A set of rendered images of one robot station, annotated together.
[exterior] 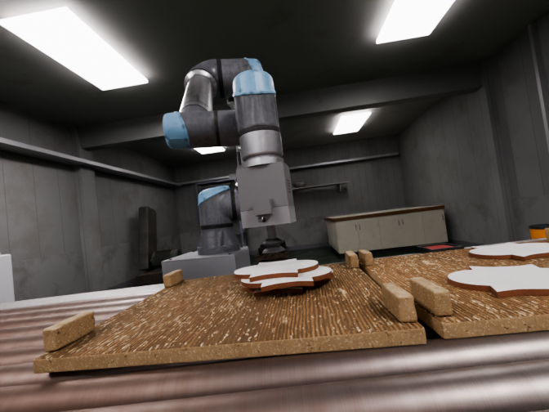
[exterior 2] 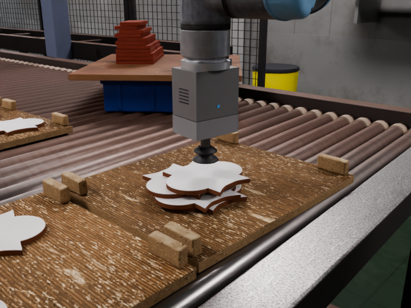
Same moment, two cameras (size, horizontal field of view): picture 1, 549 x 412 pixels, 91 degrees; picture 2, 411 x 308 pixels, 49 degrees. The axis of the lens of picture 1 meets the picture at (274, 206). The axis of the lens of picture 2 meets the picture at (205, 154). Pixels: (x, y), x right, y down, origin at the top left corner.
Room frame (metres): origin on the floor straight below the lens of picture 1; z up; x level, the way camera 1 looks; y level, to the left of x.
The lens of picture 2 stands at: (0.91, -0.53, 1.25)
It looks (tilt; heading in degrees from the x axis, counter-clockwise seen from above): 19 degrees down; 129
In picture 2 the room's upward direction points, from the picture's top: straight up
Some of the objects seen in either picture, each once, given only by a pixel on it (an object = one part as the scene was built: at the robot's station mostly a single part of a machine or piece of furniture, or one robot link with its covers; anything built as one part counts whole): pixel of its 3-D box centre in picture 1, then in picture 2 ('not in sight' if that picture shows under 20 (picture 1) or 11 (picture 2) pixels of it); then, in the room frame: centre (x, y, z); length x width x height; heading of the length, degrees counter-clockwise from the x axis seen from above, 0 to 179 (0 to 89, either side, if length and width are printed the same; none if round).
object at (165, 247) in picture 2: (364, 257); (167, 249); (0.57, -0.18, 0.95); 0.06 x 0.02 x 0.03; 176
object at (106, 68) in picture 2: not in sight; (166, 65); (-0.15, 0.58, 1.03); 0.50 x 0.50 x 0.02; 36
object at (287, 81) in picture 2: not in sight; (273, 104); (-1.10, 2.97, 0.34); 0.42 x 0.42 x 0.68
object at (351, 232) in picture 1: (377, 230); not in sight; (6.58, -2.42, 0.43); 2.29 x 1.85 x 0.86; 86
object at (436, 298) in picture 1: (429, 295); (55, 190); (0.30, -0.16, 0.95); 0.06 x 0.02 x 0.03; 176
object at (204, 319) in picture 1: (248, 298); (210, 184); (0.45, 0.06, 0.93); 0.41 x 0.35 x 0.02; 85
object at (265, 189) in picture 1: (263, 192); (202, 95); (0.47, 0.02, 1.10); 0.10 x 0.09 x 0.16; 167
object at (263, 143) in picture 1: (260, 150); (207, 44); (0.48, 0.01, 1.18); 0.08 x 0.08 x 0.05
